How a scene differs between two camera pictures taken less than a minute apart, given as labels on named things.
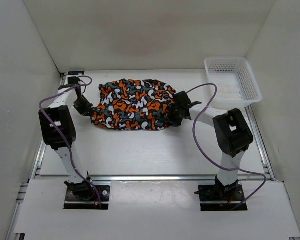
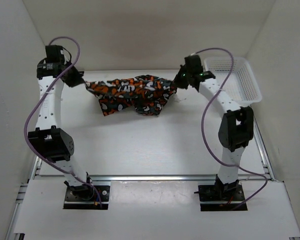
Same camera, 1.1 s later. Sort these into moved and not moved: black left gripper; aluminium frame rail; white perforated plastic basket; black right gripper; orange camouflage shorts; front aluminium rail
Moved: orange camouflage shorts; black right gripper; black left gripper
Not moved: white perforated plastic basket; front aluminium rail; aluminium frame rail
